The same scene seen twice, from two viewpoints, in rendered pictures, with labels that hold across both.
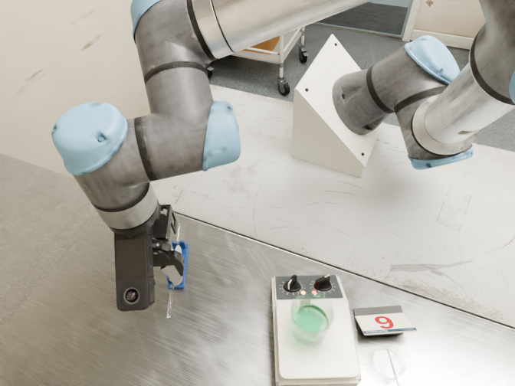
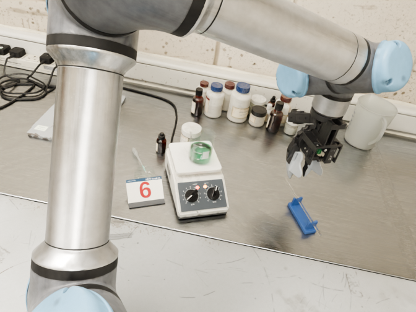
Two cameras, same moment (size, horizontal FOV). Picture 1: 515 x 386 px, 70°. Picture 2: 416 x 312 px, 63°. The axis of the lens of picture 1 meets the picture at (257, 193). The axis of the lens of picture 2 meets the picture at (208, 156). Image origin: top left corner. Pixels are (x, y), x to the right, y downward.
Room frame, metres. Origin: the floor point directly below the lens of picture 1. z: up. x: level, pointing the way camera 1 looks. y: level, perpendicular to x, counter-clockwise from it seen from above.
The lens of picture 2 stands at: (0.83, -0.32, 1.56)
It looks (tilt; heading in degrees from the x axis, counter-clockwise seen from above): 40 degrees down; 156
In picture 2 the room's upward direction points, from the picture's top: 10 degrees clockwise
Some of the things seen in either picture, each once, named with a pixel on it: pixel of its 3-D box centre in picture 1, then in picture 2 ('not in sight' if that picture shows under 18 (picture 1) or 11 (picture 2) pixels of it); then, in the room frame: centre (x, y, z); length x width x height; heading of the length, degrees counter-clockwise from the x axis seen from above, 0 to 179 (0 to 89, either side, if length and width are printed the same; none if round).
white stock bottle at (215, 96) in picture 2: not in sight; (214, 99); (-0.13, 0.09, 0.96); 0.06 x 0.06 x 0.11
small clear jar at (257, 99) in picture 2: not in sight; (256, 106); (-0.11, 0.24, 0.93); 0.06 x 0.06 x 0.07
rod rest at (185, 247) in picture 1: (177, 263); (303, 213); (0.37, 0.17, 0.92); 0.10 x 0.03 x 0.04; 179
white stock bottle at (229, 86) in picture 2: not in sight; (227, 95); (-0.16, 0.15, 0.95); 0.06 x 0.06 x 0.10
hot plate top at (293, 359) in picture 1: (315, 337); (194, 156); (0.19, -0.08, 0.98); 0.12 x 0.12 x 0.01; 88
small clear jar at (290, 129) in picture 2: not in sight; (291, 125); (0.01, 0.33, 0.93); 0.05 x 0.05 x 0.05
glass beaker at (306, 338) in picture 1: (312, 321); (200, 146); (0.20, -0.07, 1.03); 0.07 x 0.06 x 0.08; 50
